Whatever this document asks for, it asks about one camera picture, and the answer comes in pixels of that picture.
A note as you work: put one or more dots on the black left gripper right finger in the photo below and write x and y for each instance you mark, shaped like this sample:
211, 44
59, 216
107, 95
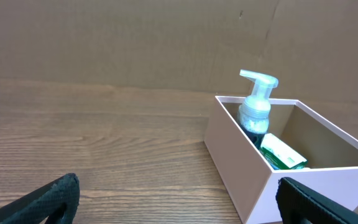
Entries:
299, 204

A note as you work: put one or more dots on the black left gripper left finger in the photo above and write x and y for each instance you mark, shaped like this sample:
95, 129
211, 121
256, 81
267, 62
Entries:
55, 202

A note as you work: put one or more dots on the green white soap pack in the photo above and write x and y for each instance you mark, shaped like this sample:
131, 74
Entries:
279, 155

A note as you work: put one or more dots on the clear pump bottle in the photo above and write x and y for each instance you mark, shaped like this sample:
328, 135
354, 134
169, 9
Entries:
253, 113

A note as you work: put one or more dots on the white cardboard box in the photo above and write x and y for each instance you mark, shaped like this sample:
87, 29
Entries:
299, 143

